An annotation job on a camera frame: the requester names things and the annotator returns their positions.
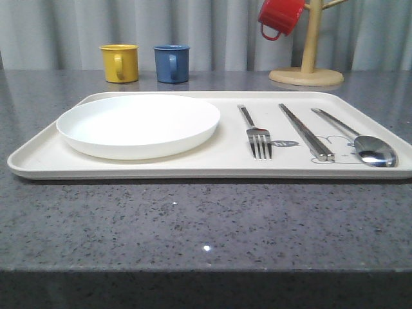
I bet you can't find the silver metal fork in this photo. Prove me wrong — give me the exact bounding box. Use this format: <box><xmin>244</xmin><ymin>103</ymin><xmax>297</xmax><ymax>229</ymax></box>
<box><xmin>238</xmin><ymin>104</ymin><xmax>272</xmax><ymax>160</ymax></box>

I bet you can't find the white round plate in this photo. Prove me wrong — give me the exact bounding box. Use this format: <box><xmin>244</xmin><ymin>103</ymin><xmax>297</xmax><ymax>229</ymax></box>
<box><xmin>56</xmin><ymin>94</ymin><xmax>221</xmax><ymax>160</ymax></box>

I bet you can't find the silver metal spoon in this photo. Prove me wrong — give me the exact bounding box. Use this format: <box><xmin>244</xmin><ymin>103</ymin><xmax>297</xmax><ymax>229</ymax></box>
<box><xmin>311</xmin><ymin>108</ymin><xmax>398</xmax><ymax>167</ymax></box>

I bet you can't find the cream rabbit serving tray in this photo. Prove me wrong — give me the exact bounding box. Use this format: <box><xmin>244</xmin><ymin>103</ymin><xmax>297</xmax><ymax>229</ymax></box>
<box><xmin>7</xmin><ymin>91</ymin><xmax>411</xmax><ymax>180</ymax></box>

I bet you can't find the blue enamel mug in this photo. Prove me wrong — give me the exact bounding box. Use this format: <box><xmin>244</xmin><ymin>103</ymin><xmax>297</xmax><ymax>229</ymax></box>
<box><xmin>153</xmin><ymin>44</ymin><xmax>190</xmax><ymax>84</ymax></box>

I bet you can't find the yellow enamel mug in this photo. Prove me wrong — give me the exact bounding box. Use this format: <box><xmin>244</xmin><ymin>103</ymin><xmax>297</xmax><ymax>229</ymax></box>
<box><xmin>99</xmin><ymin>44</ymin><xmax>139</xmax><ymax>83</ymax></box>

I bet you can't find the wooden mug tree stand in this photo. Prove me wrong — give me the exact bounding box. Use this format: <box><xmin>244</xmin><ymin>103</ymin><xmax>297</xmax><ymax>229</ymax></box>
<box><xmin>268</xmin><ymin>0</ymin><xmax>345</xmax><ymax>86</ymax></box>

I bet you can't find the red enamel mug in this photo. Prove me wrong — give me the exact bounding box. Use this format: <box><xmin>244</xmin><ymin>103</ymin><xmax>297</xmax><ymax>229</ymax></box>
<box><xmin>258</xmin><ymin>0</ymin><xmax>305</xmax><ymax>41</ymax></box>

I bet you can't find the grey pleated curtain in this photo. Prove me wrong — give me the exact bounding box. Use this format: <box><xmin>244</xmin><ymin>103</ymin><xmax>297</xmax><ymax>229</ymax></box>
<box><xmin>1</xmin><ymin>1</ymin><xmax>411</xmax><ymax>71</ymax></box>

